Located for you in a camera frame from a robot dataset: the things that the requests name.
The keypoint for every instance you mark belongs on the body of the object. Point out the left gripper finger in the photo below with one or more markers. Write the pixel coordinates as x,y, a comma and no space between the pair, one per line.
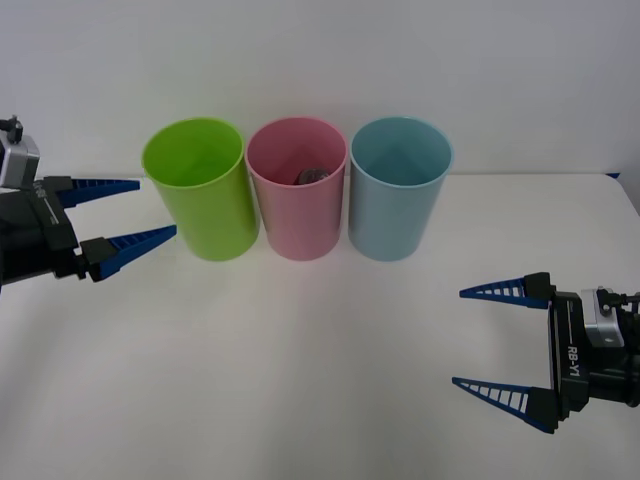
85,189
115,252

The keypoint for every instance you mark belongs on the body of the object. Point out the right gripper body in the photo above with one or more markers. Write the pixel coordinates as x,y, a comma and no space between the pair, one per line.
570,360

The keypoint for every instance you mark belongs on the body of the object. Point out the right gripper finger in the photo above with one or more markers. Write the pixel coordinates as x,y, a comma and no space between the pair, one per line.
542,410
537,292

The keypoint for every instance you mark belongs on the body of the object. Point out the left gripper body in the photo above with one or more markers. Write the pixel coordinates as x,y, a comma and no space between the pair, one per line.
30,235

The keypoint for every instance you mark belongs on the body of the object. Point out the brown drink can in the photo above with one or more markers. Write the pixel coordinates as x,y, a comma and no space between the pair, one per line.
312,177

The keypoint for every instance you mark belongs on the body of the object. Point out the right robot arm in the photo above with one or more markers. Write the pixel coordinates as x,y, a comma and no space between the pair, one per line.
612,385

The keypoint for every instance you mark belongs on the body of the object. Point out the green plastic bin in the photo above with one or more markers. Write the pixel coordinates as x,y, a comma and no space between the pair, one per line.
210,220

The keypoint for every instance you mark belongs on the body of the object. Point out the pale blue plastic bin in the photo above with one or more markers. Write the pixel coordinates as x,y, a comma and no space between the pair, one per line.
390,225

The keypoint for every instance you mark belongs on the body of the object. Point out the pink plastic bin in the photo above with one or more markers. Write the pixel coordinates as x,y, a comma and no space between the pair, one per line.
300,225

